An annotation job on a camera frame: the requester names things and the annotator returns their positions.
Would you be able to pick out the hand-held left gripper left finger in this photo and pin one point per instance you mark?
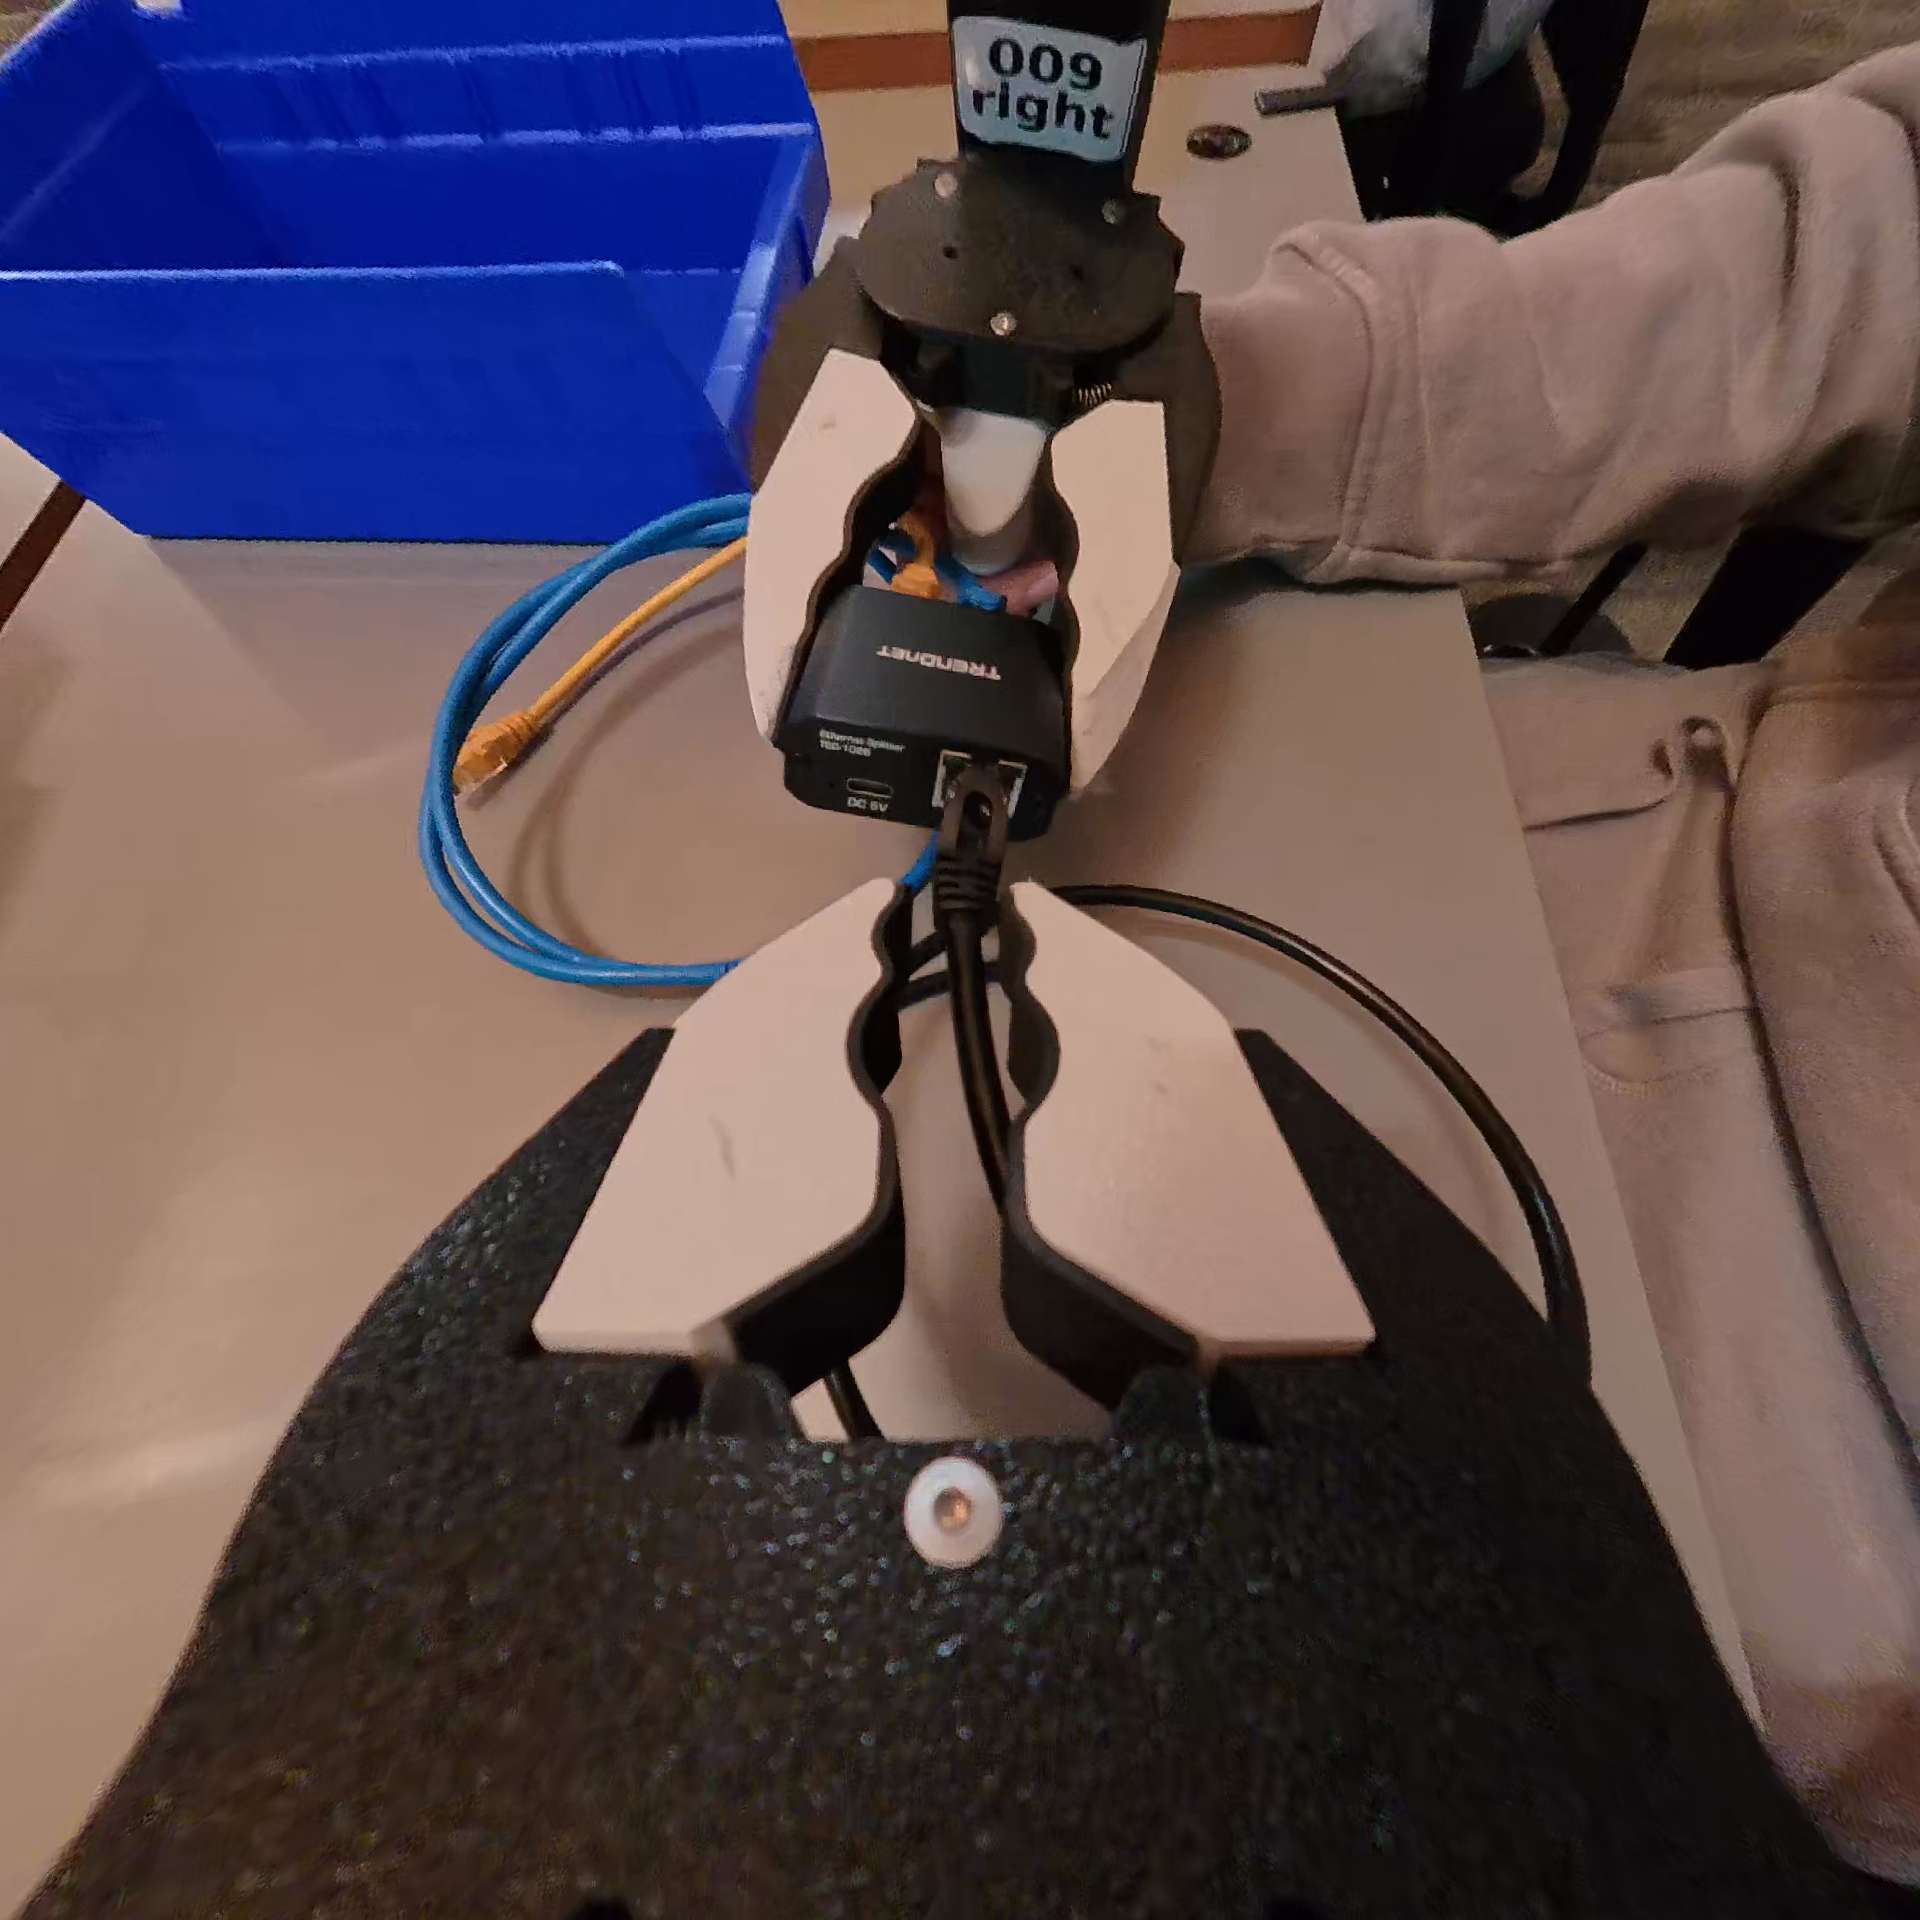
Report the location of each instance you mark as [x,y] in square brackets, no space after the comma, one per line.
[720,1141]

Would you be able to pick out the black desk grommet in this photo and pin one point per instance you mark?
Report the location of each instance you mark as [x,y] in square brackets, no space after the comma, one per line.
[1218,143]

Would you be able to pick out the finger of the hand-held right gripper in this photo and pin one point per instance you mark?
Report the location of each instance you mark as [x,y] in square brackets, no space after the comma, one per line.
[802,510]
[1125,570]

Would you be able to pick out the blue plastic bin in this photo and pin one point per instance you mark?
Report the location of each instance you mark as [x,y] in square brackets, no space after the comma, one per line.
[376,376]

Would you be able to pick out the person's beige clothing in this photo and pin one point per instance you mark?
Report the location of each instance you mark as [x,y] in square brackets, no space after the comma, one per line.
[1770,1050]

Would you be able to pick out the black office chair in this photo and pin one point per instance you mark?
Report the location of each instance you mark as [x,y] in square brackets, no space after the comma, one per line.
[1598,106]

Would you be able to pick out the black ethernet splitter box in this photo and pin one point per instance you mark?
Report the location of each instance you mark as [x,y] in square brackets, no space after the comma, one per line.
[914,675]

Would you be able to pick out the black chair base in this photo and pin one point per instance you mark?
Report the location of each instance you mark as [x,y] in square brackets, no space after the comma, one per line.
[1756,600]

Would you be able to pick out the grey desk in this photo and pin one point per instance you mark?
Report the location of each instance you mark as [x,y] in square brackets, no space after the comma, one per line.
[299,1050]

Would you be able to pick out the person's right forearm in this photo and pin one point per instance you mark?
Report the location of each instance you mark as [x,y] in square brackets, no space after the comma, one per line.
[1576,345]

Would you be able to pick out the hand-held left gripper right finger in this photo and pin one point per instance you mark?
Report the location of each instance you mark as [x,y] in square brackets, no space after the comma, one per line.
[1170,1170]

